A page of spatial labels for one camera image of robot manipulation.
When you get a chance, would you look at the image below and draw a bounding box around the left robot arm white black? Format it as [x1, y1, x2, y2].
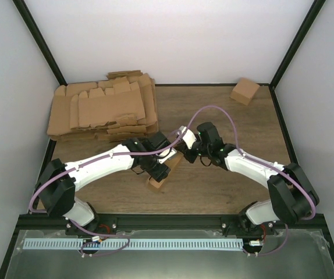
[37, 132, 176, 235]

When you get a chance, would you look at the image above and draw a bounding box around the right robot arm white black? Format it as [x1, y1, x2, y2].
[179, 122, 319, 234]

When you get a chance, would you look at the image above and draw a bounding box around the folded brown cardboard box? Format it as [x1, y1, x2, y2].
[230, 77, 260, 106]

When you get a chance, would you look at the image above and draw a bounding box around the stack of flat cardboard boxes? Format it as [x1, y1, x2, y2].
[47, 70, 159, 141]

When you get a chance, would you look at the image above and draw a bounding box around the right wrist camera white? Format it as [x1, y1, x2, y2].
[179, 126, 197, 150]

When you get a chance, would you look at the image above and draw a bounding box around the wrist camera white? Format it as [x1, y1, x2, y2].
[179, 126, 197, 150]
[158, 148, 177, 164]

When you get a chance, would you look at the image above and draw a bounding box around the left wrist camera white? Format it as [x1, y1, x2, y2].
[158, 148, 177, 164]

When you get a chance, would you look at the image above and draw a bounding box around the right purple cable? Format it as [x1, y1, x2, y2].
[181, 105, 317, 258]

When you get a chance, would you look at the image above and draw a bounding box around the purple cable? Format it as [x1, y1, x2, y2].
[181, 105, 317, 258]
[29, 129, 185, 257]

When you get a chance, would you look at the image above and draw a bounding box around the light blue slotted cable duct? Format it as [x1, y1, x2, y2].
[22, 238, 243, 251]

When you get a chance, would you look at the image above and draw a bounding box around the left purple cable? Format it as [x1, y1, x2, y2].
[29, 129, 185, 257]

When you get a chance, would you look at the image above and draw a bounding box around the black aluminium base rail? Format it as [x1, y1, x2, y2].
[18, 213, 325, 233]

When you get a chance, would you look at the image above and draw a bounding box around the black enclosure frame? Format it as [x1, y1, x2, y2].
[0, 1, 334, 278]

